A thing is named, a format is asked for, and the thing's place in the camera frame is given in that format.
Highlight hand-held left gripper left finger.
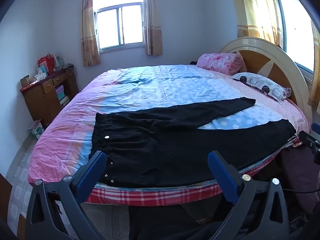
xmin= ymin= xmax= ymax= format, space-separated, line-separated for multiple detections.
xmin=25 ymin=151 xmax=108 ymax=240

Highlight sliding window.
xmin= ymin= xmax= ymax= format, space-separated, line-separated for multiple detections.
xmin=93 ymin=0 xmax=147 ymax=53

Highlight black pants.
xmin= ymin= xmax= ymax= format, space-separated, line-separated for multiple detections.
xmin=89 ymin=98 xmax=298 ymax=188

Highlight peach patterned curtain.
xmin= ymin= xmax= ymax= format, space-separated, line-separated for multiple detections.
xmin=143 ymin=0 xmax=163 ymax=56
xmin=80 ymin=0 xmax=101 ymax=67

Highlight small cardboard box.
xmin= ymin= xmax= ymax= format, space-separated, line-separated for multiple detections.
xmin=20 ymin=74 xmax=32 ymax=87

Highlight pink floral folded blanket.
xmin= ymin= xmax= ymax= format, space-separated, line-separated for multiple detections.
xmin=196 ymin=53 xmax=247 ymax=75

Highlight large side window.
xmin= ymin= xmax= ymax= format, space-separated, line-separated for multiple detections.
xmin=272 ymin=0 xmax=320 ymax=80

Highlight grey patterned pillow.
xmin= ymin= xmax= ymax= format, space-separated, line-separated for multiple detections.
xmin=230 ymin=72 xmax=292 ymax=105

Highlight stack of boxes in cabinet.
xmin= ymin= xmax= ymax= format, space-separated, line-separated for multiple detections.
xmin=55 ymin=84 xmax=70 ymax=107

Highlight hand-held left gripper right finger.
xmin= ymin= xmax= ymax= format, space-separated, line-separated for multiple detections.
xmin=207 ymin=151 xmax=290 ymax=240

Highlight cream and wood headboard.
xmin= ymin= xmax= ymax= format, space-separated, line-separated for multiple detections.
xmin=219 ymin=37 xmax=313 ymax=128

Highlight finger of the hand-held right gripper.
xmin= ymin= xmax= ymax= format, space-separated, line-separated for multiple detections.
xmin=298 ymin=130 xmax=320 ymax=153

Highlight bed with pink-blue sheet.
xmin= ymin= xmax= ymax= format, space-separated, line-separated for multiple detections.
xmin=27 ymin=64 xmax=307 ymax=188

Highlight brown wooden cabinet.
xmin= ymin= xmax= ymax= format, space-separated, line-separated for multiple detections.
xmin=20 ymin=65 xmax=80 ymax=128

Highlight yellow curtain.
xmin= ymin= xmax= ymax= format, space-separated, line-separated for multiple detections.
xmin=231 ymin=0 xmax=285 ymax=50
xmin=308 ymin=17 xmax=320 ymax=117

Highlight green and white carton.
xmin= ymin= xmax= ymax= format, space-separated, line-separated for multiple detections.
xmin=27 ymin=119 xmax=45 ymax=140

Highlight dark maroon cloth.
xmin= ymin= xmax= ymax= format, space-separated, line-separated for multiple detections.
xmin=276 ymin=145 xmax=320 ymax=215

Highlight red gift bag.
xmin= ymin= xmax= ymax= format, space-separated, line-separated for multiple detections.
xmin=38 ymin=54 xmax=55 ymax=75

